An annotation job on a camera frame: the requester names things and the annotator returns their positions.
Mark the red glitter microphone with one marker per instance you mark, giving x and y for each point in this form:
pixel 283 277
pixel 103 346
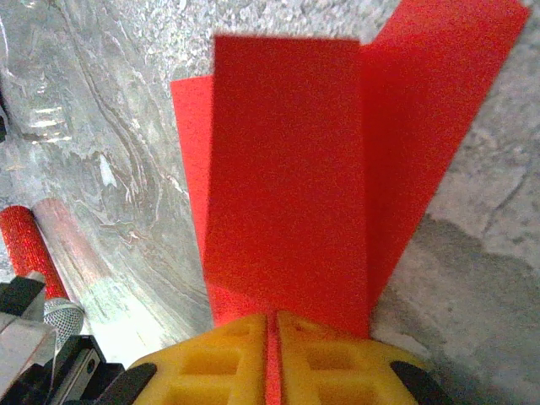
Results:
pixel 25 244

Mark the red square paper sheet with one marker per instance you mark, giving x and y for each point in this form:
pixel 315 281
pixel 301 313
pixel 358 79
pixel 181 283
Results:
pixel 287 169

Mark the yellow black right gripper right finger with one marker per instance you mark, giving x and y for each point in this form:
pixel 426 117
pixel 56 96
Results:
pixel 337 371

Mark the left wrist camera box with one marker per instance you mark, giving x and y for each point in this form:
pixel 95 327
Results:
pixel 21 341

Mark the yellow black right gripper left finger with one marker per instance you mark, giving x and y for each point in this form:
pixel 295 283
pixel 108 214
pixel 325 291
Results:
pixel 219 371

